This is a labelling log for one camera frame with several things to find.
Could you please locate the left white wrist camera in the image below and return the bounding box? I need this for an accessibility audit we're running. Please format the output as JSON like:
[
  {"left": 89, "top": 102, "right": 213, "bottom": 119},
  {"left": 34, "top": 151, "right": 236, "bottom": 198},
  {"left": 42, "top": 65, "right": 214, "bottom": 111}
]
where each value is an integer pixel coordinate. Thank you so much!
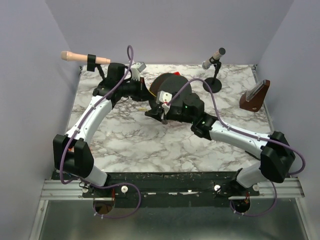
[{"left": 130, "top": 62, "right": 146, "bottom": 81}]

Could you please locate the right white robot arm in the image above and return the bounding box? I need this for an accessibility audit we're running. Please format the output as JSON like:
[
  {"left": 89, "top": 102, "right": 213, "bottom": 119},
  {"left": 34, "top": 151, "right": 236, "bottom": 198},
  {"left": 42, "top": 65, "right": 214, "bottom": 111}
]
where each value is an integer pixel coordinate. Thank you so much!
[{"left": 145, "top": 93, "right": 295, "bottom": 190}]

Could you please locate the grey cable spool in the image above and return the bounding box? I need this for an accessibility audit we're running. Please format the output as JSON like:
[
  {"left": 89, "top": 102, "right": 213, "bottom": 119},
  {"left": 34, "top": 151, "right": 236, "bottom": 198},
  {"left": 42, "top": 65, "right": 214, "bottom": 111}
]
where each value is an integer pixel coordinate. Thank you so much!
[{"left": 149, "top": 73, "right": 192, "bottom": 107}]

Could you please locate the yellow cable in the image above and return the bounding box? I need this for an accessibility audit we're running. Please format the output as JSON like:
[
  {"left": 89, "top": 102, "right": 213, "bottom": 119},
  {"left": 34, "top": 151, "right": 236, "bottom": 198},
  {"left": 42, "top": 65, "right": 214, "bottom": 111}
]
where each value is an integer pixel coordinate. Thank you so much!
[{"left": 138, "top": 89, "right": 158, "bottom": 112}]

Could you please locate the beige microphone on stand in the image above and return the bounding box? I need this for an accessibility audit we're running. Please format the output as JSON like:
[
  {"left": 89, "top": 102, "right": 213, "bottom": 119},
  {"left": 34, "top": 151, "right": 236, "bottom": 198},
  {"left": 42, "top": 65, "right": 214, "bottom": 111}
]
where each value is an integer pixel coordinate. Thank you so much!
[{"left": 60, "top": 51, "right": 111, "bottom": 79}]

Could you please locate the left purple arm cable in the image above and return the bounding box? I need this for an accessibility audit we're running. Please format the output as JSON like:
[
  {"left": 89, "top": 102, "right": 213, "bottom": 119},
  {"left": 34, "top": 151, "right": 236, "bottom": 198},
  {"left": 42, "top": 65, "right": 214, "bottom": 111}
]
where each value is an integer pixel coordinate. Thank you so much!
[{"left": 59, "top": 45, "right": 142, "bottom": 219}]

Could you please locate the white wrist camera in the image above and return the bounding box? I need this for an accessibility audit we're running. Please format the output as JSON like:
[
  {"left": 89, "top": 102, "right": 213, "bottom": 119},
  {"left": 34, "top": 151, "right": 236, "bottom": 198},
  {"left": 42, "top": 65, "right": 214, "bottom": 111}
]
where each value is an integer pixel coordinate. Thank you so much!
[
  {"left": 130, "top": 62, "right": 146, "bottom": 81},
  {"left": 155, "top": 90, "right": 173, "bottom": 112}
]

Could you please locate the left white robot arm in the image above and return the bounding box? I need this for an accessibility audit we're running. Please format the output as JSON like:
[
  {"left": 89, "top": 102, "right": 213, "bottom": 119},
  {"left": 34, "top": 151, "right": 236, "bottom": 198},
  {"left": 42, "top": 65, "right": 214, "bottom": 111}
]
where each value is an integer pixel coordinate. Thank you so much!
[{"left": 53, "top": 62, "right": 153, "bottom": 188}]

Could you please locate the silver microphone on stand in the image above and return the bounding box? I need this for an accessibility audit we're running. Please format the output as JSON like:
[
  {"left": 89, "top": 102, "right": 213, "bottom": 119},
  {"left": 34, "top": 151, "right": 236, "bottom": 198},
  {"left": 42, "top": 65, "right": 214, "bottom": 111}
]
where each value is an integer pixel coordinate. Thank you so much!
[{"left": 201, "top": 47, "right": 227, "bottom": 94}]

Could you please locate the black metronome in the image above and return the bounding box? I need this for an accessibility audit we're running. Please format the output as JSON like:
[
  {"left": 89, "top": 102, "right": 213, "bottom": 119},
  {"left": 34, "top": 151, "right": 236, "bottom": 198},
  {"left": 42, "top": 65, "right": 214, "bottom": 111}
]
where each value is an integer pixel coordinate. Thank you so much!
[{"left": 245, "top": 151, "right": 261, "bottom": 161}]

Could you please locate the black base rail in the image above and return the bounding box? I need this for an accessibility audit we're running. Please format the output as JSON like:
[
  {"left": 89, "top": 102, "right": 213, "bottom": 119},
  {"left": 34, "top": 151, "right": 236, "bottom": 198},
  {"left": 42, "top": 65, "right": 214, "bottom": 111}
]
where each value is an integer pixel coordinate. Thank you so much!
[{"left": 82, "top": 169, "right": 261, "bottom": 208}]

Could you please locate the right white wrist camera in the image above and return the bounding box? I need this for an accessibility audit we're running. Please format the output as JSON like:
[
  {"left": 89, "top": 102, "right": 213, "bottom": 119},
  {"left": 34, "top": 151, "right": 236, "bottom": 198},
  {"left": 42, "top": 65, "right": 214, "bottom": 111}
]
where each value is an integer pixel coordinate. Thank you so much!
[{"left": 155, "top": 90, "right": 173, "bottom": 112}]

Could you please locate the brown wooden metronome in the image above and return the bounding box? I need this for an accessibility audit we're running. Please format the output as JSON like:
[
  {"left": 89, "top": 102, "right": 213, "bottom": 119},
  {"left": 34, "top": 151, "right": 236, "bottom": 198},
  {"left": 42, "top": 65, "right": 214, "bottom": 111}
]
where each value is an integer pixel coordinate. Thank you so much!
[{"left": 239, "top": 79, "right": 270, "bottom": 113}]

